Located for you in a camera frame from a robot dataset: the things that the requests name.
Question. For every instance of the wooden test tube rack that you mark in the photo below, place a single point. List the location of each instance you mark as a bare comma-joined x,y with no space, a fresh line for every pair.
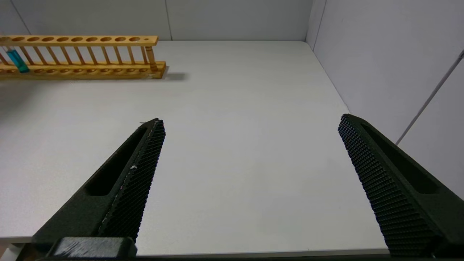
90,71

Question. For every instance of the glass test tube blue pigment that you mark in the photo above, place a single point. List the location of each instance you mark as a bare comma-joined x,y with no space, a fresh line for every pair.
18,61

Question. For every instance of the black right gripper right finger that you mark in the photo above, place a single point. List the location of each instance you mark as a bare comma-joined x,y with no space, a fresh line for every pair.
395,192

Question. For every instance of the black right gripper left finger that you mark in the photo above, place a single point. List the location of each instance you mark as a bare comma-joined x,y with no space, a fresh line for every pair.
123,195

